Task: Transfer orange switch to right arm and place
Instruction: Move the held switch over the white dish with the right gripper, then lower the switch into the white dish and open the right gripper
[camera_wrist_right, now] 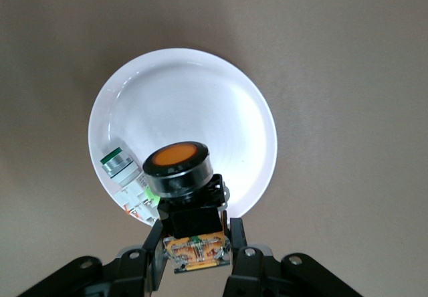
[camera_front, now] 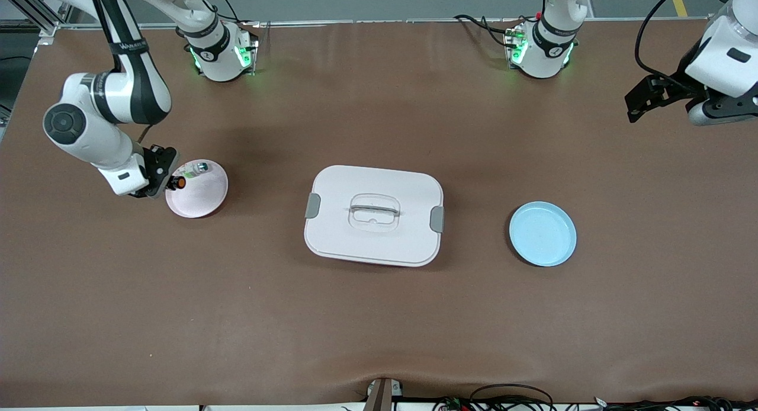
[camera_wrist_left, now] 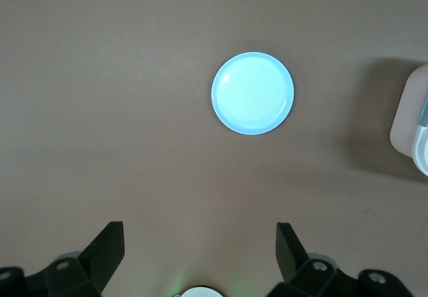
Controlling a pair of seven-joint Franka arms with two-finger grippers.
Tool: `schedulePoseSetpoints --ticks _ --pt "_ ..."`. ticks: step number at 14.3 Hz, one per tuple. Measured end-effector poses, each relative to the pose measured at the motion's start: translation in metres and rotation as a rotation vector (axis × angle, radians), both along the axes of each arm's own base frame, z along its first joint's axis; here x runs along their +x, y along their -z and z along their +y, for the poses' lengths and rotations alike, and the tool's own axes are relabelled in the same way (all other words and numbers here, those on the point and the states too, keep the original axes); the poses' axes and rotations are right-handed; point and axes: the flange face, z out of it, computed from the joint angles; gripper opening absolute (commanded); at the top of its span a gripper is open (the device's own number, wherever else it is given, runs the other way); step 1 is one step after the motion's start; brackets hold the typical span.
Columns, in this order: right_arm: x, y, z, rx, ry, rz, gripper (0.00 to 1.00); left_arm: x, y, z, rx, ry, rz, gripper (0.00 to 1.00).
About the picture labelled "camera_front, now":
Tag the white lidded storage box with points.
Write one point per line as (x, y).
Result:
(373, 215)

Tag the orange push-button switch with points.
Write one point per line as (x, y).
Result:
(179, 183)

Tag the pale pink round plate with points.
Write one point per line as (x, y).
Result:
(201, 198)

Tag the metal table edge bracket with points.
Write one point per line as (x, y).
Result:
(382, 394)

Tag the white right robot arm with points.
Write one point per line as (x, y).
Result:
(89, 132)

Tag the light blue round plate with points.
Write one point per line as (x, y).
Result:
(542, 233)

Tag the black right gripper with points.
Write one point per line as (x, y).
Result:
(159, 162)

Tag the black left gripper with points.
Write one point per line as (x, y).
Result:
(674, 87)

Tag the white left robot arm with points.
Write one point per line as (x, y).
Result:
(548, 50)

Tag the green push-button switch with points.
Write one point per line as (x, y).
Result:
(195, 169)

